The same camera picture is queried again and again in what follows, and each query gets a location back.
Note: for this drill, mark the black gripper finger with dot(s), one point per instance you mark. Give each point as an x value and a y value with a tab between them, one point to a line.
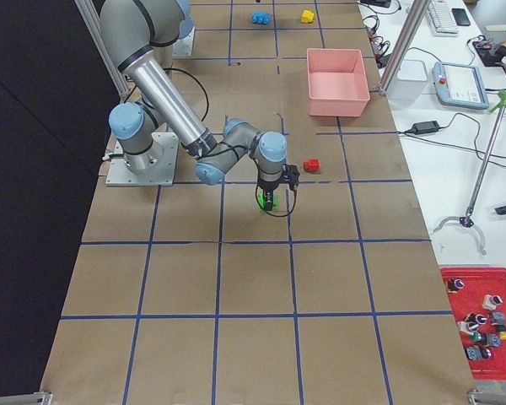
270	200
265	199

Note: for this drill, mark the silver reacher grabber tool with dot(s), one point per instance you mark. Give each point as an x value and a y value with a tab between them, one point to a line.
466	221

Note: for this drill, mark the green toy block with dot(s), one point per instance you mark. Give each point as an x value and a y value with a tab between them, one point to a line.
259	201

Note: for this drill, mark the white keyboard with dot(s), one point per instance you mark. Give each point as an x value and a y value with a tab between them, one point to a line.
441	21

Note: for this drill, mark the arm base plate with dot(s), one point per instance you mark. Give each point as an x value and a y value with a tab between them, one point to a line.
156	167

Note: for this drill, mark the black smartphone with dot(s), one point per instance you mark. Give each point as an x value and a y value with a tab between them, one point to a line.
460	17

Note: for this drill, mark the red plastic tray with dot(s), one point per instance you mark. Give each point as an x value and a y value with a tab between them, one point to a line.
477	296

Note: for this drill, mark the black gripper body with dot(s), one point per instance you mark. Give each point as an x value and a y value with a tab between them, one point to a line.
267	188

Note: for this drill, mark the white plastic container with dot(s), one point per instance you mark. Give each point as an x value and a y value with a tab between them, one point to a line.
408	84

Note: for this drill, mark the blue toy block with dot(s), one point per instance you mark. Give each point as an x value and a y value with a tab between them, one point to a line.
261	18

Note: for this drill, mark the yellow toy block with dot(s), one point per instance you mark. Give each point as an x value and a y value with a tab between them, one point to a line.
307	17

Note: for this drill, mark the aluminium frame post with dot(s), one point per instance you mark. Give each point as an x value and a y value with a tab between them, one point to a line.
409	29

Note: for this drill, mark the black power adapter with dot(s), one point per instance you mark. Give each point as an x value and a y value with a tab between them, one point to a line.
425	127

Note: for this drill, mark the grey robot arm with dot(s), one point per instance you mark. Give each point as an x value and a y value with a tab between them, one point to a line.
131	32
187	24

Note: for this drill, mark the red toy block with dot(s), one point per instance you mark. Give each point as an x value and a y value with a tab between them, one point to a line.
311	165

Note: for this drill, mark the pink plastic box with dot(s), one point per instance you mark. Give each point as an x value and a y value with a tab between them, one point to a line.
337	82

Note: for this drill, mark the robot teach pendant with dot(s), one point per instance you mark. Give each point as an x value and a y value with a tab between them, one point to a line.
459	85

